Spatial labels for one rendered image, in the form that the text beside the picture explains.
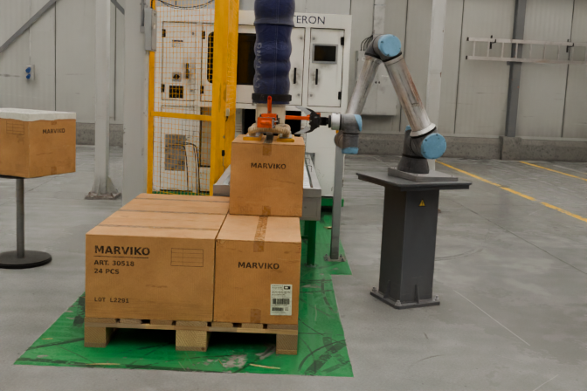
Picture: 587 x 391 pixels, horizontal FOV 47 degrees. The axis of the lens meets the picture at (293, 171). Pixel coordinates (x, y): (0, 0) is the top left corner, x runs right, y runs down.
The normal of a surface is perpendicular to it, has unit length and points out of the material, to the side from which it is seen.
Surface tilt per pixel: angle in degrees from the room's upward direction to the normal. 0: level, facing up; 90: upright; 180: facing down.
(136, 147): 92
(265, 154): 90
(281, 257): 90
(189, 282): 90
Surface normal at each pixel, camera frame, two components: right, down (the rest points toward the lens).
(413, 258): 0.41, 0.13
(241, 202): 0.00, 0.12
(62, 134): 0.90, 0.09
